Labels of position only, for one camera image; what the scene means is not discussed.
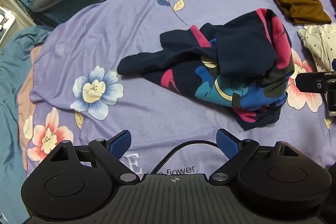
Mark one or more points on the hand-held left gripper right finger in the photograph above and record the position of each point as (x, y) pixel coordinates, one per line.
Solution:
(227, 145)

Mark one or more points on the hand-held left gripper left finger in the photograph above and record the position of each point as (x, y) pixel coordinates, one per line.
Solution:
(121, 144)

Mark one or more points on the white appliance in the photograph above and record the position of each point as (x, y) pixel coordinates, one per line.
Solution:
(5, 20)

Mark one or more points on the purple floral blanket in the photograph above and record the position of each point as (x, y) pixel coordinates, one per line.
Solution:
(136, 37)

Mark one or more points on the navy floral print garment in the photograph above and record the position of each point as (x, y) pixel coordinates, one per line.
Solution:
(236, 66)

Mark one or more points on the white dotted garment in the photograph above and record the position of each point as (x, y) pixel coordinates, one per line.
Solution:
(321, 43)

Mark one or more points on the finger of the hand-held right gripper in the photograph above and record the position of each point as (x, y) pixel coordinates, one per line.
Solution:
(309, 82)

